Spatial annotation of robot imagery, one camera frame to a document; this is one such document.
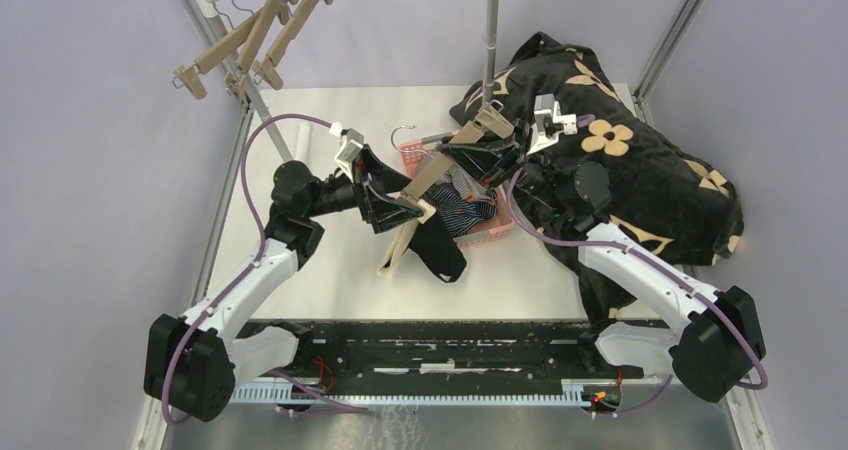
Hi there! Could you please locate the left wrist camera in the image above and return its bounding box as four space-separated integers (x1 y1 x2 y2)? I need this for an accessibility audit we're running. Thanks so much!
329 122 364 181

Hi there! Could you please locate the wooden hanger of navy underwear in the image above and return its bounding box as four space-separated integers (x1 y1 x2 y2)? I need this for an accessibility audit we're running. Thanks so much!
225 0 299 99

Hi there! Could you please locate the black floral blanket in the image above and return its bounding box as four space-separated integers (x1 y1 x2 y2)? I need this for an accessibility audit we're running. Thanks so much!
450 32 745 322

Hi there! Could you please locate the wooden hanger of grey underwear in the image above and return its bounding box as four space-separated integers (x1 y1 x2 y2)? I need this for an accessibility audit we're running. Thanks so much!
253 0 334 90

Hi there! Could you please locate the black underwear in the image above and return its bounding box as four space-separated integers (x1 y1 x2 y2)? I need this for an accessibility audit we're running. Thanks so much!
377 214 467 283

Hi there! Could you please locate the pink plastic basket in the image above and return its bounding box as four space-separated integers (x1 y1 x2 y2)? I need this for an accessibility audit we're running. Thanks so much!
396 139 515 247

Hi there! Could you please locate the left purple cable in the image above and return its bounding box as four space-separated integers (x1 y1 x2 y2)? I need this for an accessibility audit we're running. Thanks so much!
160 113 342 427

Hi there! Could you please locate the empty wooden clip hanger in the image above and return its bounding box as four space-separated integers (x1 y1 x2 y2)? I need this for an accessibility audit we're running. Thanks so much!
172 12 258 100

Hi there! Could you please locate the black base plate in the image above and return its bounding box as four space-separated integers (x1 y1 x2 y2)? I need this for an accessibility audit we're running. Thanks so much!
238 319 643 397

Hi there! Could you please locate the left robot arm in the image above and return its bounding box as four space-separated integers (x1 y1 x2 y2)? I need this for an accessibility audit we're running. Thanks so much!
143 147 435 422

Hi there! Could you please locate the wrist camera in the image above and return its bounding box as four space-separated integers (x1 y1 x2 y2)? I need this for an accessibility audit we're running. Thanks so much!
329 122 364 181
528 94 578 154

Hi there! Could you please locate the navy striped underwear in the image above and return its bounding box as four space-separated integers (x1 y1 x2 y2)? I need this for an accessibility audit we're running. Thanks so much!
423 167 497 237

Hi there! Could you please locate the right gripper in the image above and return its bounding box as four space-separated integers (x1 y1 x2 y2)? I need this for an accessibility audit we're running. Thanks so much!
440 117 565 211

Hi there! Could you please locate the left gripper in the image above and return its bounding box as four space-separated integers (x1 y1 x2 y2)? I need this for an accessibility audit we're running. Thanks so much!
305 144 424 233

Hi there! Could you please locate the wooden hanger of black underwear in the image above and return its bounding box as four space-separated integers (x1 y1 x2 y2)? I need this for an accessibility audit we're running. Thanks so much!
400 103 514 209

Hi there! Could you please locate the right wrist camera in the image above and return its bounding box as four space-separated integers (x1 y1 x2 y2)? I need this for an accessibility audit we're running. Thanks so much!
528 94 578 154

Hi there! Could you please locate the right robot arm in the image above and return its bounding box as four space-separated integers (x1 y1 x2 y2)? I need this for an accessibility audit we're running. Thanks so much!
517 161 769 402

